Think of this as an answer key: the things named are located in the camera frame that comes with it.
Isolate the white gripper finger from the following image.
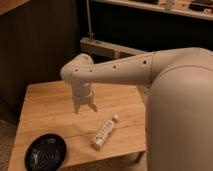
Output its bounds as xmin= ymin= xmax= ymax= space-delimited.
xmin=74 ymin=104 xmax=80 ymax=114
xmin=89 ymin=103 xmax=98 ymax=112

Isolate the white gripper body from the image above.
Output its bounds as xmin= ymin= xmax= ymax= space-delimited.
xmin=72 ymin=83 xmax=94 ymax=105

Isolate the white plastic bottle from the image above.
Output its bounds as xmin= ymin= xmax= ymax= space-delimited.
xmin=91 ymin=115 xmax=119 ymax=150

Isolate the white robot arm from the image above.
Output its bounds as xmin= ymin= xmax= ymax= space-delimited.
xmin=60 ymin=47 xmax=213 ymax=171

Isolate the black ceramic bowl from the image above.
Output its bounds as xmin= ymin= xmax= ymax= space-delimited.
xmin=24 ymin=134 xmax=67 ymax=171

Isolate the wooden table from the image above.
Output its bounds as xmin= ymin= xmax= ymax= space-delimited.
xmin=8 ymin=81 xmax=146 ymax=171

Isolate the metal shelf beam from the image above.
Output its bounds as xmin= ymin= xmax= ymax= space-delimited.
xmin=80 ymin=37 xmax=144 ymax=59

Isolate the metal vertical pole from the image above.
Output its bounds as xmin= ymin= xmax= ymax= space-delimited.
xmin=86 ymin=0 xmax=94 ymax=40

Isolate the upper wooden shelf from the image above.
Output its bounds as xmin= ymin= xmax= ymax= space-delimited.
xmin=94 ymin=0 xmax=213 ymax=21

